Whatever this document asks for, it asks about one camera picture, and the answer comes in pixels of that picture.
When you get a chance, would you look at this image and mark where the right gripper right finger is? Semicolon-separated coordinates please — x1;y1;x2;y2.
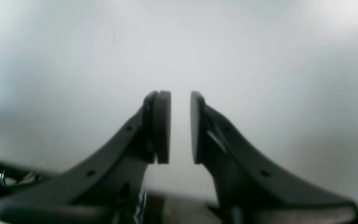
190;91;358;224

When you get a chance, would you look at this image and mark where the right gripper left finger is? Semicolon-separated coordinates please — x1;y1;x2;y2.
0;91;171;224

